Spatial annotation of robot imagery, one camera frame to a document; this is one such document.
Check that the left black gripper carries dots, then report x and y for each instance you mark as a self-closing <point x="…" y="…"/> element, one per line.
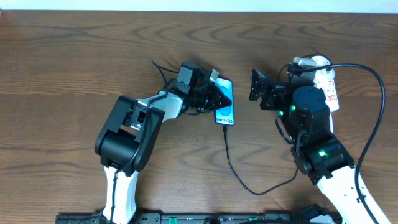
<point x="210" y="96"/>

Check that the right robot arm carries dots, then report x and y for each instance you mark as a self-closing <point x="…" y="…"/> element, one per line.
<point x="316" y="150"/>

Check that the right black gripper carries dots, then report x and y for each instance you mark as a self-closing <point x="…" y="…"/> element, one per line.
<point x="268" y="94"/>

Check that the white power strip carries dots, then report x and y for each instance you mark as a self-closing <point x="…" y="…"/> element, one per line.
<point x="324" y="79"/>

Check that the white USB charger adapter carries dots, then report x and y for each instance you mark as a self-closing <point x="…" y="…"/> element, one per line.
<point x="321" y="61"/>

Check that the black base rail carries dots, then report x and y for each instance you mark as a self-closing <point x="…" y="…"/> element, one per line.
<point x="156" y="218"/>

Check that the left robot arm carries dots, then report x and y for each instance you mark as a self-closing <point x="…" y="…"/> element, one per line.
<point x="128" y="136"/>

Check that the blue Galaxy smartphone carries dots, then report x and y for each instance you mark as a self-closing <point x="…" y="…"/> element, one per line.
<point x="224" y="112"/>

